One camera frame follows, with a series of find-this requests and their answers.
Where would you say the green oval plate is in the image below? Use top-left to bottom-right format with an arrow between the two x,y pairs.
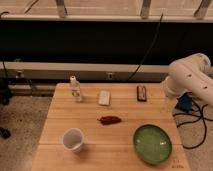
133,124 -> 172,165

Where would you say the dried red chili pepper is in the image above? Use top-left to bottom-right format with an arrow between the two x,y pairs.
99,116 -> 122,125

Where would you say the blue connector box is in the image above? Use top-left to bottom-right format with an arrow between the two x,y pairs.
175,93 -> 192,112

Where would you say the white rectangular sponge block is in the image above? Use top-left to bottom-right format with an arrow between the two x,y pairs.
98,90 -> 110,106

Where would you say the black hanging cable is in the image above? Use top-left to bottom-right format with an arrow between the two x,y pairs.
126,12 -> 165,83

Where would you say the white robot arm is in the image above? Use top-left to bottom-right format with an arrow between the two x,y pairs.
162,53 -> 213,107

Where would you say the dark brown chocolate bar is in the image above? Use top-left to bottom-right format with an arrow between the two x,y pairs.
137,85 -> 147,102

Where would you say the black floor cable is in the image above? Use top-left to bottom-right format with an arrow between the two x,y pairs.
172,98 -> 213,150

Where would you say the black object on floor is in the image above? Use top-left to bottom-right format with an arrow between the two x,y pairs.
0,127 -> 11,139

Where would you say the grey wall rail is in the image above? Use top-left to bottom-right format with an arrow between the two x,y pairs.
0,60 -> 168,82

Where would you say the clear plastic water bottle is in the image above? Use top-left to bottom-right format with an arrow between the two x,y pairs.
70,76 -> 82,102

